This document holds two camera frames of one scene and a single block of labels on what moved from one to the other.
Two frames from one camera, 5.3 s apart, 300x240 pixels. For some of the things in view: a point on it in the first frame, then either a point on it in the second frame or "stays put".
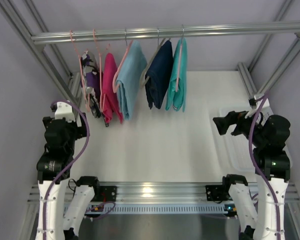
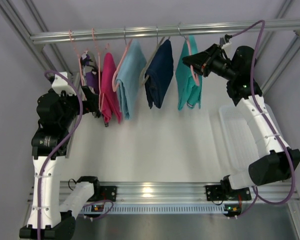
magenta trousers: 110,103 stays put
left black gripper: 51,120 to 87,100
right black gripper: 230,120 to 209,61
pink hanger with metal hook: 179,63 to 195,76
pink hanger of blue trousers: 128,48 stays put
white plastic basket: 237,148 stays put
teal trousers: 176,100 to 189,87
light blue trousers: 131,79 stays put
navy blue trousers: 158,77 stays put
